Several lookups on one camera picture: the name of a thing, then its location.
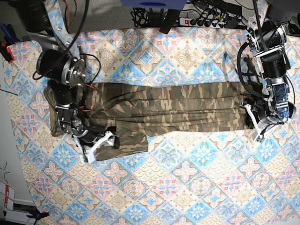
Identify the red white paper label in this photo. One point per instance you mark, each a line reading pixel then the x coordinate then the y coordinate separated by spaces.
pixel 8 193

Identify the orange blue bottom clamp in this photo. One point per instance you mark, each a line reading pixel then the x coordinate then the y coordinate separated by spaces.
pixel 37 215

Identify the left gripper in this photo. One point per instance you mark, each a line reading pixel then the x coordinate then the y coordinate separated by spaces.
pixel 263 115

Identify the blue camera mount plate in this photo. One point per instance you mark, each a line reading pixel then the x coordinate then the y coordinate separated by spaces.
pixel 171 4

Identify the white power strip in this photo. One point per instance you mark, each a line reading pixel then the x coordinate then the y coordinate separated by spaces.
pixel 194 22

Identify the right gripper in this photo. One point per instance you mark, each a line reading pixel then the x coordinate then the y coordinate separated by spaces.
pixel 88 134

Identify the red black table clamp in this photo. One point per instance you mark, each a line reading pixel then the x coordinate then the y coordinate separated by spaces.
pixel 6 52

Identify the camouflage T-shirt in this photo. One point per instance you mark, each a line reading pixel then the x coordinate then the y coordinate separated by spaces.
pixel 139 112

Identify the black hex key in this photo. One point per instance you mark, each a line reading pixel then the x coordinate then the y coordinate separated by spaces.
pixel 4 90

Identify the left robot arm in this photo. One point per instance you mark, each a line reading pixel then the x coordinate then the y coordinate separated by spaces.
pixel 267 43

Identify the black center post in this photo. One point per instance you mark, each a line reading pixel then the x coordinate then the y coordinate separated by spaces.
pixel 170 18

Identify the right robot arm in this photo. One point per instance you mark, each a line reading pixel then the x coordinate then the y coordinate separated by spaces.
pixel 61 65

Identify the patterned tile tablecloth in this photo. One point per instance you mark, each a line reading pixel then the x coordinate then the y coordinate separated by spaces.
pixel 184 178

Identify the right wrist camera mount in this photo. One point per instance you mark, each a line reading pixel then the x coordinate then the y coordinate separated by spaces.
pixel 88 154

